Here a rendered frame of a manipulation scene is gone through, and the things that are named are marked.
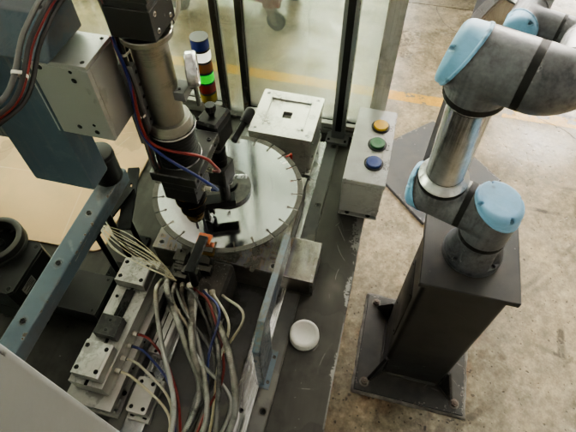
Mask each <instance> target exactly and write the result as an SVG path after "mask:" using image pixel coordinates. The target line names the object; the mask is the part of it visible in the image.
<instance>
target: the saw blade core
mask: <svg viewBox="0 0 576 432"><path fill-rule="evenodd" d="M238 141H239V139H238ZM238 141H237V143H233V142H231V139H228V140H227V142H226V144H225V148H226V153H227V156H229V157H232V158H233V163H234V169H237V170H240V171H242V172H244V173H245V174H247V176H248V177H249V179H250V181H251V187H252V189H251V193H250V195H249V197H248V199H247V200H246V201H244V202H243V203H241V204H239V205H237V206H235V207H223V208H217V209H215V212H216V214H215V215H213V217H212V218H211V221H208V220H205V221H206V224H207V230H208V234H210V235H213V239H212V241H211V243H210V245H206V246H207V247H212V248H214V245H215V243H216V246H215V248H234V245H233V242H235V248H236V247H238V246H243V245H246V244H250V243H252V239H250V238H251V237H252V238H253V240H254V242H256V241H258V240H261V239H262V238H264V237H266V236H268V235H270V233H271V234H272V233H273V232H274V231H276V230H277V229H278V228H279V227H280V226H281V225H282V224H283V223H284V222H285V221H286V220H287V218H288V217H289V215H290V214H291V212H292V210H293V209H294V206H295V203H296V200H297V179H296V175H295V173H294V171H293V170H292V168H291V166H290V164H289V163H286V164H282V163H283V162H285V161H287V160H286V159H285V158H284V157H282V155H281V154H279V153H278V152H276V151H275V150H273V149H272V148H270V147H268V146H266V145H263V144H261V143H259V142H255V141H249V140H243V139H240V143H238ZM254 144H255V145H254ZM253 145H254V146H253ZM269 148H270V149H269ZM268 149H269V150H268ZM267 150H268V151H267ZM281 157H282V158H281ZM279 158H280V159H279ZM289 168H290V169H289ZM286 169H288V170H286ZM291 181H292V182H291ZM291 194H293V195H291ZM163 196H164V198H163ZM158 197H159V198H158V204H159V211H160V213H161V215H162V217H163V219H164V221H165V222H166V224H168V226H169V227H170V228H171V229H172V230H173V231H174V232H176V234H178V235H179V236H180V235H181V234H182V233H183V231H185V232H184V233H183V234H182V235H181V236H180V237H183V238H184V239H186V240H188V241H190V242H192V243H194V244H195V243H196V239H197V238H198V236H199V233H200V232H202V233H206V230H205V227H204V224H203V220H202V221H200V222H198V225H199V229H197V227H196V224H195V223H193V222H191V221H190V220H188V218H187V216H185V215H184V214H183V213H182V210H181V208H180V207H179V206H178V205H177V204H176V200H175V199H171V198H166V196H165V192H164V189H163V186H162V183H161V182H160V184H159V191H158ZM287 207H290V208H287ZM292 208H293V209H292ZM166 209H167V210H166ZM164 210H166V211H164ZM161 211H163V212H161ZM279 219H281V220H282V221H283V222H282V221H280V220H279ZM172 221H173V223H171V222H172ZM266 230H268V231H269V232H270V233H269V232H268V231H266Z"/></svg>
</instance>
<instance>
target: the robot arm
mask: <svg viewBox="0 0 576 432"><path fill-rule="evenodd" d="M553 2H554V0H517V2H516V3H515V4H514V6H513V8H512V10H511V11H510V12H509V14H508V15H507V17H506V19H505V21H504V23H503V25H499V24H496V23H495V22H494V21H484V20H480V19H478V18H470V19H469V20H467V21H465V22H464V23H463V25H462V26H461V27H460V29H459V30H458V32H457V33H456V35H455V37H454V38H453V41H452V43H451V44H450V46H449V47H448V49H447V52H446V54H445V56H444V58H442V60H441V64H440V66H439V68H438V70H437V71H436V73H435V81H436V82H438V83H439V85H441V86H443V87H442V97H443V99H444V101H445V102H446V107H445V110H444V112H443V116H442V119H441V123H440V127H439V129H438V132H437V135H436V138H435V143H434V146H433V148H432V152H431V154H430V157H429V158H428V159H426V160H425V161H419V162H418V163H417V164H416V166H415V167H414V169H413V171H412V172H411V175H410V177H409V180H408V184H407V186H406V188H405V202H406V203H407V204H408V205H409V206H411V207H414V208H415V209H416V210H418V211H422V212H424V213H426V214H428V215H430V216H433V217H435V218H437V219H439V220H442V221H444V222H446V223H448V224H450V225H453V226H455V227H454V228H452V230H450V232H448V234H447V235H446V237H445V239H444V241H443V244H442V253H443V255H444V257H445V259H446V261H447V263H448V264H449V265H450V266H451V267H452V268H453V269H454V270H455V271H457V272H459V273H461V274H464V275H465V276H468V277H472V278H483V277H487V276H489V275H491V274H492V273H494V272H495V271H496V270H497V269H498V267H499V266H500V264H501V263H502V260H503V255H504V246H505V245H506V243H507V241H508V240H509V238H510V237H511V236H512V234H513V233H514V232H515V231H516V230H517V229H518V228H519V226H520V223H521V220H522V219H523V218H524V215H525V204H524V202H523V201H522V199H521V196H520V194H519V193H518V192H517V191H516V190H515V189H514V188H512V187H511V186H509V185H508V184H506V183H502V182H498V181H493V182H490V181H488V182H485V183H482V184H479V183H475V182H473V181H471V180H470V174H469V172H468V168H469V166H470V164H471V161H472V159H473V157H474V155H475V152H476V150H477V148H478V145H479V143H480V141H481V140H482V137H483V134H484V132H485V130H486V128H487V126H488V124H489V120H490V118H491V117H492V116H494V115H496V114H498V113H499V112H501V111H502V110H503V109H504V108H505V107H506V108H508V109H510V110H513V111H517V112H520V113H523V114H526V115H531V116H541V117H546V116H555V115H560V114H564V113H567V112H570V111H575V110H576V16H573V15H568V14H564V13H562V12H558V11H555V10H552V9H551V7H552V4H553ZM517 109H518V110H517Z"/></svg>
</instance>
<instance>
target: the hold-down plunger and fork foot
mask: <svg viewBox="0 0 576 432"><path fill-rule="evenodd" d="M219 192H220V194H216V195H207V198H206V201H205V203H206V209H205V211H204V213H205V214H204V218H205V220H208V221H211V216H210V212H209V211H211V212H212V213H213V214H214V215H215V214H216V212H215V209H217V208H223V207H235V206H236V205H237V203H236V196H235V192H230V186H229V185H228V186H227V188H223V187H220V186H219Z"/></svg>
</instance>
